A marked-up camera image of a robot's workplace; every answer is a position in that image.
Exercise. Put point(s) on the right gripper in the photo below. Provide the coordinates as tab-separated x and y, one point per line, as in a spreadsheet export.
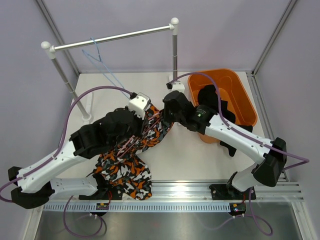
167	118

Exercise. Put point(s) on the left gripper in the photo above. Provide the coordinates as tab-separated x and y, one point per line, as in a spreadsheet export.
140	122

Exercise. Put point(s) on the pink wire hanger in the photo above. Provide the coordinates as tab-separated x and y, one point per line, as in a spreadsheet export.
131	142

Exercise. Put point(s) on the orange camouflage shorts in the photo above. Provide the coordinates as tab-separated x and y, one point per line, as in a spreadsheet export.
130	174

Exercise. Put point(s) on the blue wire hanger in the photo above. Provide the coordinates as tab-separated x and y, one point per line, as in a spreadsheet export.
98	63

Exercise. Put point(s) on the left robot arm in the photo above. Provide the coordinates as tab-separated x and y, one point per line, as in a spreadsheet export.
38	183

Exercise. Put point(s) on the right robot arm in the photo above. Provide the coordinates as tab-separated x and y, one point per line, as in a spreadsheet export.
268	155

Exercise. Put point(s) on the orange plastic basket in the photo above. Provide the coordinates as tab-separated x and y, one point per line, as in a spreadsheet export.
231	90

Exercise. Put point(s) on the silver clothes rack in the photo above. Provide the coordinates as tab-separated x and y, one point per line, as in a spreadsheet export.
51	50

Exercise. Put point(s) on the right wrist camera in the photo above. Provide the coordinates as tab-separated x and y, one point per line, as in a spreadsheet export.
176	86

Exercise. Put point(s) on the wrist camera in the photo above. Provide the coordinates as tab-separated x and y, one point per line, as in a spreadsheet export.
176	86
138	104

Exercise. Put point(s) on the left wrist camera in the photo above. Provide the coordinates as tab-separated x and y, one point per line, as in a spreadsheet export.
138	104

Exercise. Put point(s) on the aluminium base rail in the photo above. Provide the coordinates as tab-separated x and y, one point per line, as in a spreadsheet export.
165	191

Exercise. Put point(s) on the white slotted cable duct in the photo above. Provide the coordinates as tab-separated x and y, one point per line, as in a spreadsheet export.
140	207

